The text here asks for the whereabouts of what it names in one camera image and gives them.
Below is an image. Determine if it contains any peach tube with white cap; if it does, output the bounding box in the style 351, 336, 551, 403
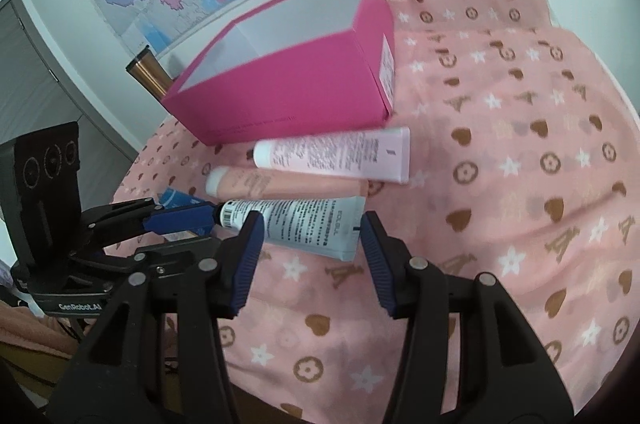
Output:
206, 167, 371, 201

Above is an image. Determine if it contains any pink printed blanket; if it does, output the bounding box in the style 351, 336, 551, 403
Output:
107, 0, 640, 424

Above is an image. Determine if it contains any person's left forearm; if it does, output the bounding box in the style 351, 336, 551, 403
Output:
0, 303, 86, 355

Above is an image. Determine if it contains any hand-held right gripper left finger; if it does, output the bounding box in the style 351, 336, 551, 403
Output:
47, 210, 265, 424

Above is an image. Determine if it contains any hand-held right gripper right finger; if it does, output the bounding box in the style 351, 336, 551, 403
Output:
360, 210, 576, 424

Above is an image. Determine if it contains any grey cabinet door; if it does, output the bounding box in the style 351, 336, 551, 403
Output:
0, 0, 141, 185

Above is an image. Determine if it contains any blue and white box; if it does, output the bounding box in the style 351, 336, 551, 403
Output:
159, 187, 201, 211

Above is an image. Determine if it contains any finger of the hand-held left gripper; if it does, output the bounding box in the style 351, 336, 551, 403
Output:
81, 198, 222, 246
69, 235, 224, 286

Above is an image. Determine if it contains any copper metal tumbler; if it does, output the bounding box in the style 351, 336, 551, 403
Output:
125, 58, 173, 101

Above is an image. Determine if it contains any pale blue printed tube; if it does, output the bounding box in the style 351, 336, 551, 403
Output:
220, 197, 366, 262

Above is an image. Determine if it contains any light pink printed tube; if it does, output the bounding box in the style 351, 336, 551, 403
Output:
252, 127, 411, 184

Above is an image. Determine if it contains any pink cardboard box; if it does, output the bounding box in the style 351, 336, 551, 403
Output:
161, 0, 397, 146

